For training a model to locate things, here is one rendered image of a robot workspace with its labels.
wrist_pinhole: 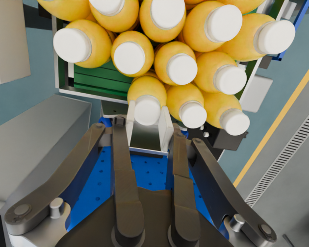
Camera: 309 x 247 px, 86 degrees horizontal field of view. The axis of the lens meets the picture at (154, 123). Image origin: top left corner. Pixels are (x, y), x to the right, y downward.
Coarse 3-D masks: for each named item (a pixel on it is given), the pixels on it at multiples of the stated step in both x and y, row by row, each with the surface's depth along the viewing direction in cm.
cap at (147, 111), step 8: (136, 104) 23; (144, 104) 22; (152, 104) 22; (136, 112) 23; (144, 112) 23; (152, 112) 23; (160, 112) 23; (136, 120) 23; (144, 120) 24; (152, 120) 24
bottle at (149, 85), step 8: (152, 72) 34; (136, 80) 28; (144, 80) 27; (152, 80) 27; (160, 80) 32; (136, 88) 26; (144, 88) 25; (152, 88) 25; (160, 88) 27; (128, 96) 27; (136, 96) 25; (144, 96) 24; (152, 96) 24; (160, 96) 26; (128, 104) 28; (160, 104) 26
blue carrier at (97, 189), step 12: (108, 156) 36; (132, 156) 38; (144, 156) 39; (96, 168) 32; (108, 168) 33; (132, 168) 34; (144, 168) 35; (156, 168) 36; (96, 180) 30; (108, 180) 30; (144, 180) 32; (156, 180) 33; (84, 192) 27; (96, 192) 28; (108, 192) 28; (84, 204) 25; (96, 204) 26; (204, 204) 30; (72, 216) 23; (84, 216) 24
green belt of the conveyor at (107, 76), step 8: (256, 8) 37; (104, 64) 41; (112, 64) 41; (80, 72) 42; (88, 72) 42; (96, 72) 42; (104, 72) 42; (112, 72) 42; (80, 80) 42; (88, 80) 42; (96, 80) 43; (104, 80) 43; (112, 80) 43; (120, 80) 43; (128, 80) 43; (88, 88) 43; (96, 88) 43; (104, 88) 44; (112, 88) 44; (120, 88) 44; (128, 88) 44
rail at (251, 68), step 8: (280, 0) 31; (272, 8) 33; (280, 8) 31; (272, 16) 32; (280, 16) 31; (248, 64) 37; (256, 64) 35; (248, 72) 37; (248, 80) 36; (240, 96) 38
